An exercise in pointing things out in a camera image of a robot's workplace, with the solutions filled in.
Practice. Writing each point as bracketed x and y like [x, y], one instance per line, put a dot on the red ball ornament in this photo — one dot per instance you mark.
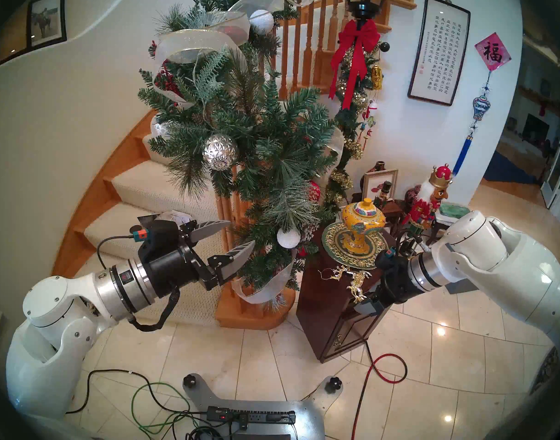
[314, 191]

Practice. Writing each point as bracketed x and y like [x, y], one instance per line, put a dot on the gold glitter reindeer ornament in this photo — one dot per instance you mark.
[358, 285]

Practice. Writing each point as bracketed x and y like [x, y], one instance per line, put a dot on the green gold round mat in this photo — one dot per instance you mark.
[337, 246]

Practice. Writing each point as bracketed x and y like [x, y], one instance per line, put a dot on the framed Chinese calligraphy scroll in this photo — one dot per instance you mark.
[438, 49]

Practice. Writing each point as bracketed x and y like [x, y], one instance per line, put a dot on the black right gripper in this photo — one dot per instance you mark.
[397, 283]

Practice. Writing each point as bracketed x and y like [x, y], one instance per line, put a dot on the black power strip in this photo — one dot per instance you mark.
[266, 416]

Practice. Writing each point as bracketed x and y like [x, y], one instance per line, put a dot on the black card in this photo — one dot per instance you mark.
[147, 218]

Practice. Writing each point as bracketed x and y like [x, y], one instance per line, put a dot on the black base knob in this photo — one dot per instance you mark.
[333, 384]
[190, 381]

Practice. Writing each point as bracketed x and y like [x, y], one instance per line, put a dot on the silver faceted ball ornament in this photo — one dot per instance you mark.
[220, 152]

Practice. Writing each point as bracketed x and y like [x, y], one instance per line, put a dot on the red velvet bow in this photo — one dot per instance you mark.
[355, 35]

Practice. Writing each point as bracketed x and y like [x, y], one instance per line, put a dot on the dark cloisonne lidded jar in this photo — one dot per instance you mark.
[410, 196]

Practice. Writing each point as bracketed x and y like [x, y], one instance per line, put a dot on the clear glass ball ornament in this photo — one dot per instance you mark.
[158, 129]

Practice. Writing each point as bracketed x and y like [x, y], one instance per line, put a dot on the grey metal robot base plate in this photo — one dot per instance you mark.
[312, 411]

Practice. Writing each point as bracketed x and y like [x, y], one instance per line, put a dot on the brown framed picture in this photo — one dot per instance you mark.
[11, 35]

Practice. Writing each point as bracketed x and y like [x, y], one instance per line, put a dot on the dark red vase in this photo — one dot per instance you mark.
[378, 165]

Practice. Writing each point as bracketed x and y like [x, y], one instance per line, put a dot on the framed horse rider photo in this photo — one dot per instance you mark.
[46, 19]

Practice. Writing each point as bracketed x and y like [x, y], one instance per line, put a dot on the clear plastic packaging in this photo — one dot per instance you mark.
[174, 214]

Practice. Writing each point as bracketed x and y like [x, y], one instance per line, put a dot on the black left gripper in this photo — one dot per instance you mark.
[176, 269]

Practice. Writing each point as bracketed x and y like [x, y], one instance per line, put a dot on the carpeted wooden staircase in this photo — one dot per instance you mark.
[137, 187]

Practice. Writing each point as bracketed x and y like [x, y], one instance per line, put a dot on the dark patterned rug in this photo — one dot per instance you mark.
[546, 370]

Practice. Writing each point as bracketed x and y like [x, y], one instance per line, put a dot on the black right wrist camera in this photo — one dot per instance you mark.
[387, 260]

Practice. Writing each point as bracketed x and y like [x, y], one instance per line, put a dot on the large red crowned nutcracker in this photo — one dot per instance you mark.
[440, 178]

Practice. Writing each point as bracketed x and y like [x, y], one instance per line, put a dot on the green jade stone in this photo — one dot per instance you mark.
[454, 209]

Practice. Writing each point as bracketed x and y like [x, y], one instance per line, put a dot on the blue-grey waste bin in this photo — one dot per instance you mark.
[463, 285]

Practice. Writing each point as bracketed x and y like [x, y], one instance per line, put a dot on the dark fireplace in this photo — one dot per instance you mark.
[535, 129]

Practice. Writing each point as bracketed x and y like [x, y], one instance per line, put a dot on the sheer white gold-edged ribbon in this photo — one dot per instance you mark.
[202, 40]
[266, 292]

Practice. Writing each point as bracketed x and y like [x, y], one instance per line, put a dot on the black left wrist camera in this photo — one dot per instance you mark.
[163, 235]

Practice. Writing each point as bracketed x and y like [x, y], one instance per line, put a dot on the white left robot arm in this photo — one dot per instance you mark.
[55, 306]

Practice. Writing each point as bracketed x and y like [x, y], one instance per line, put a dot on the blue porcelain charm with tassel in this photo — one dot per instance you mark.
[481, 105]

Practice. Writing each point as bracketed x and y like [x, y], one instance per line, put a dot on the small dark nutcracker figure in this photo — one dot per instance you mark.
[384, 191]

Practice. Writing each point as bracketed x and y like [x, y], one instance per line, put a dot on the green pine Christmas garland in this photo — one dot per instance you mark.
[261, 136]

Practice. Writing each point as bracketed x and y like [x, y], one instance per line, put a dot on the white glitter ball ornament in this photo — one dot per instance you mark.
[288, 238]
[261, 22]

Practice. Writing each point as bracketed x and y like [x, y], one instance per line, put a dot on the gold bell ornament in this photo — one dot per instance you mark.
[377, 77]

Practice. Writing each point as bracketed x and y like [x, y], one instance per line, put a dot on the red berry cluster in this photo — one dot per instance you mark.
[167, 81]

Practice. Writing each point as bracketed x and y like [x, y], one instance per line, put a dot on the yellow porcelain lidded jar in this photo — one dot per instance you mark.
[362, 219]

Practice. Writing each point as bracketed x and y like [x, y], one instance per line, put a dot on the blue floor rug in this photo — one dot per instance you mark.
[504, 168]

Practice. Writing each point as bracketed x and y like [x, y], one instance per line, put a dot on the dark wooden cabinet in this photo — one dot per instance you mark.
[330, 306]

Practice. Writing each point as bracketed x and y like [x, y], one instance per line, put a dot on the red diamond fu paper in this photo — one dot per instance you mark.
[493, 52]

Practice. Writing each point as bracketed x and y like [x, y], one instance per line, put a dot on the small silver picture frame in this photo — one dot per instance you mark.
[380, 183]

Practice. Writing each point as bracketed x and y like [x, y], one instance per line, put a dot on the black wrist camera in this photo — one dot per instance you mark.
[387, 260]
[163, 235]

